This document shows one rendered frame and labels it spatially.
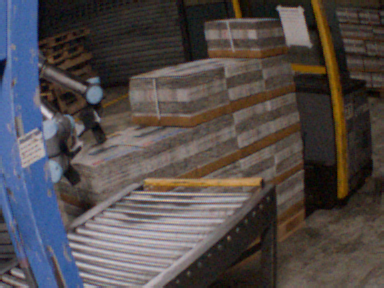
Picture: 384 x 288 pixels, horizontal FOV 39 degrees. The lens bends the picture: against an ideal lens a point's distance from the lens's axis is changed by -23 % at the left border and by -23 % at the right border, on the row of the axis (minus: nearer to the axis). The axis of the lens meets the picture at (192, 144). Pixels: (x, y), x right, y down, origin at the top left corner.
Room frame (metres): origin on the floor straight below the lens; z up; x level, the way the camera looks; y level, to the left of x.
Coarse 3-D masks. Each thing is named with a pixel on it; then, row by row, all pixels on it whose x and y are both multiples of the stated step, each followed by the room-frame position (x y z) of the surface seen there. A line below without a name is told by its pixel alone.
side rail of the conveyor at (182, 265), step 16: (256, 192) 2.02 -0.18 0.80; (272, 192) 2.04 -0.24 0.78; (240, 208) 1.89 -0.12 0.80; (256, 208) 1.90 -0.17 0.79; (272, 208) 2.03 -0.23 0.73; (224, 224) 1.77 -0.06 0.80; (240, 224) 1.79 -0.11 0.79; (256, 224) 1.90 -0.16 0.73; (208, 240) 1.66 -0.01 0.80; (224, 240) 1.68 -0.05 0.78; (240, 240) 1.78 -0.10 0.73; (192, 256) 1.55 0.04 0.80; (208, 256) 1.59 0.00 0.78; (224, 256) 1.67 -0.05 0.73; (176, 272) 1.45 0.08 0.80; (192, 272) 1.50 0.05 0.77; (208, 272) 1.58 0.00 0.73
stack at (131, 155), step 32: (128, 128) 3.15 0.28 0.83; (160, 128) 3.04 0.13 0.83; (192, 128) 2.96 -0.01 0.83; (224, 128) 3.10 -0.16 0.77; (256, 128) 3.27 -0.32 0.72; (96, 160) 2.62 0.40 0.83; (128, 160) 2.68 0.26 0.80; (160, 160) 2.81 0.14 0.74; (192, 160) 2.94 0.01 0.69; (256, 160) 3.25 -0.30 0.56; (64, 192) 2.77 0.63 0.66; (96, 192) 2.56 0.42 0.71; (192, 192) 2.91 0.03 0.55; (224, 192) 3.06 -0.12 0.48; (256, 256) 3.21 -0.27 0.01
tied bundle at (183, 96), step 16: (144, 80) 3.12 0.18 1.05; (160, 80) 3.05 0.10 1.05; (176, 80) 2.98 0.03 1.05; (192, 80) 2.98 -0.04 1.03; (208, 80) 3.06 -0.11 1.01; (224, 80) 3.14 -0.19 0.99; (144, 96) 3.13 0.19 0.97; (160, 96) 3.06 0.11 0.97; (176, 96) 2.99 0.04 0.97; (192, 96) 2.98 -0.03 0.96; (208, 96) 3.05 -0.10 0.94; (224, 96) 3.13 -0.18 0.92; (144, 112) 3.14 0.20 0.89; (160, 112) 3.07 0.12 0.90; (176, 112) 3.00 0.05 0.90; (192, 112) 2.96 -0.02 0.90
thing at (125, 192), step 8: (136, 184) 2.30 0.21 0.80; (120, 192) 2.23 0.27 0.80; (128, 192) 2.22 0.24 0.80; (112, 200) 2.14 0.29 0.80; (120, 200) 2.15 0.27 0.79; (96, 208) 2.06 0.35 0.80; (104, 208) 2.06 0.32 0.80; (80, 216) 1.98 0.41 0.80; (88, 216) 1.98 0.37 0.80; (72, 224) 1.90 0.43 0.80; (80, 224) 1.90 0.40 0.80; (8, 264) 1.50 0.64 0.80; (16, 264) 1.51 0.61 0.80; (0, 272) 1.43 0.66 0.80; (8, 272) 1.45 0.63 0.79; (0, 280) 1.40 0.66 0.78
